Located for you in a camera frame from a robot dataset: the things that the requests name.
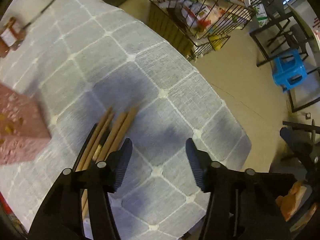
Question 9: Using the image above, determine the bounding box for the black chair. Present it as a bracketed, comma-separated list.
[250, 0, 313, 67]

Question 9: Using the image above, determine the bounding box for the labelled red spice jar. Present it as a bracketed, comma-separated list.
[1, 17, 26, 50]

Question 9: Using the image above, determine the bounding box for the pink perforated utensil holder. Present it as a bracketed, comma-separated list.
[1, 83, 51, 165]

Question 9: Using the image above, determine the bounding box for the grey checked tablecloth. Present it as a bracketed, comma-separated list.
[1, 0, 251, 239]

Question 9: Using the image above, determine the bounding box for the black chopstick gold band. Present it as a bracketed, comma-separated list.
[72, 123, 97, 171]

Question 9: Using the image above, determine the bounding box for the black wire storage rack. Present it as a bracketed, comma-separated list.
[147, 0, 259, 61]

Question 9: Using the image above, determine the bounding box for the wooden chopstick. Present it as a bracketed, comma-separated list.
[82, 112, 114, 170]
[97, 112, 127, 163]
[107, 107, 138, 157]
[75, 107, 112, 171]

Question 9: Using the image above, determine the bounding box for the blue plastic stool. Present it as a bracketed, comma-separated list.
[272, 49, 308, 93]

